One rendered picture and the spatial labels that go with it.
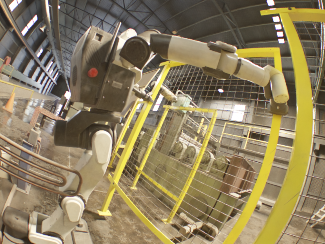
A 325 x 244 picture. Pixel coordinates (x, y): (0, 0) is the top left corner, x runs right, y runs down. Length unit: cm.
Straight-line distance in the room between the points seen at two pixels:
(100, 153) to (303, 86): 74
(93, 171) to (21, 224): 59
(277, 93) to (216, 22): 1102
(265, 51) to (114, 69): 97
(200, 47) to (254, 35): 1102
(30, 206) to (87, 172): 101
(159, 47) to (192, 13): 1137
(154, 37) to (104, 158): 50
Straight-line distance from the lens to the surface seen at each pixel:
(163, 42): 45
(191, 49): 43
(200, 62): 44
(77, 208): 69
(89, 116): 56
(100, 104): 52
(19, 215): 94
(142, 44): 41
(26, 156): 146
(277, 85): 56
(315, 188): 1187
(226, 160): 228
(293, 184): 36
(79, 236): 114
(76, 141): 58
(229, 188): 204
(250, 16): 1081
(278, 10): 85
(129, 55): 45
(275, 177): 1117
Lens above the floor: 106
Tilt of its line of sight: 9 degrees up
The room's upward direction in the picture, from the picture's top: 24 degrees clockwise
